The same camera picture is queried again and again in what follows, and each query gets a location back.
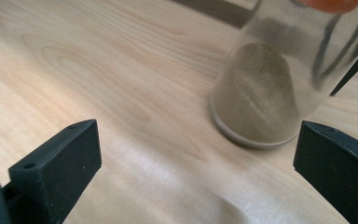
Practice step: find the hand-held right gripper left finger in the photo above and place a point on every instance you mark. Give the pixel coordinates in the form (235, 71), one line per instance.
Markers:
(59, 165)

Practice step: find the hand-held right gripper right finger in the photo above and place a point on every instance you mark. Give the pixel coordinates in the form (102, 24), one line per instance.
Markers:
(341, 168)

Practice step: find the glass jar with beige powder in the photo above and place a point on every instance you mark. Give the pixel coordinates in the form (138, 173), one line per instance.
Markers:
(261, 93)

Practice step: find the glass jar with orange contents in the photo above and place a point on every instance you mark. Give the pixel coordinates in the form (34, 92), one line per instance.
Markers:
(332, 4)

